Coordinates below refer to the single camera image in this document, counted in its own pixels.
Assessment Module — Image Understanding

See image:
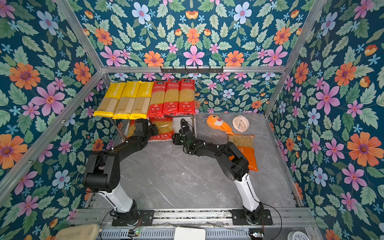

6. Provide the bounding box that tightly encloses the red macaroni bag small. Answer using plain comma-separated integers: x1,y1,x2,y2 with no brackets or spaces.
127,120,136,138

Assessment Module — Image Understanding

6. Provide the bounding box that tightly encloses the yellow spaghetti pack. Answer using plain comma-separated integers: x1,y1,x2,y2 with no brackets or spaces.
113,81,142,119
94,83,126,118
130,82,154,120

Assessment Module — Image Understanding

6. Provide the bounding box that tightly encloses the red macaroni bag large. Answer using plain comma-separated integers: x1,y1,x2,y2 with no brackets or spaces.
150,118,174,141

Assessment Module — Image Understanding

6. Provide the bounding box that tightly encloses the red spaghetti pack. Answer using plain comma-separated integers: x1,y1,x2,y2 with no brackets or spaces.
179,79,196,115
163,80,181,116
147,82,167,119

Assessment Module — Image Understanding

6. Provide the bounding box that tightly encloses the red spaghetti pack front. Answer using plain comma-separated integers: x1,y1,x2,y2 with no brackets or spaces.
179,79,196,115

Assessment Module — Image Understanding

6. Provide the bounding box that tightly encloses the orange macaroni bag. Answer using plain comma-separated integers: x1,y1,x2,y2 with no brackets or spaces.
228,134,259,172

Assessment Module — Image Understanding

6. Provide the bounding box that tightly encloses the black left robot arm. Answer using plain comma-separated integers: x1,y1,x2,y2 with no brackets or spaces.
83,119,159,226

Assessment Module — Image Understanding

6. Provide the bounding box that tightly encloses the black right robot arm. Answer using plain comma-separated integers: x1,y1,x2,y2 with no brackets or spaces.
172,119,264,225

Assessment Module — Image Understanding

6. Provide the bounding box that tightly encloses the white two-tier shelf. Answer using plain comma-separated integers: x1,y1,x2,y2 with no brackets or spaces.
99,85,198,144

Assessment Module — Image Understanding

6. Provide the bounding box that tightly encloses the orange fish plush toy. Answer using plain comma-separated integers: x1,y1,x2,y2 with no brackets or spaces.
206,115,234,135

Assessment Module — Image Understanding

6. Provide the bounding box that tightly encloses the pink round alarm clock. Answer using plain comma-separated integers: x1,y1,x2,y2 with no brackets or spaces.
232,115,250,133

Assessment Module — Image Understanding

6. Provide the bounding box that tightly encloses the white box at bottom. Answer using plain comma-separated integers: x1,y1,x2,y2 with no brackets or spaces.
174,227,206,240

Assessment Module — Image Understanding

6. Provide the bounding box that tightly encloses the beige cushion bottom left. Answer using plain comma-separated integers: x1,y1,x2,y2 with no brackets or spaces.
55,224,101,240

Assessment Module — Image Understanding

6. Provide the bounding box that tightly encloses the white round device bottom right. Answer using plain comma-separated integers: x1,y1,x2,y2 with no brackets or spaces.
287,231,309,240

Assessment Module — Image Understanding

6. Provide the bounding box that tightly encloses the black hook rail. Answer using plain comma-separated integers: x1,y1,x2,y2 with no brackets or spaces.
160,66,224,74

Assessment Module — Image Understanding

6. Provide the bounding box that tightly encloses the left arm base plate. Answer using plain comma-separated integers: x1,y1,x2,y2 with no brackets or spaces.
111,210,155,227

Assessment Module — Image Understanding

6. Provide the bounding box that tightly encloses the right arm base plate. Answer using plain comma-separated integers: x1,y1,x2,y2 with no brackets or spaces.
230,209,273,226

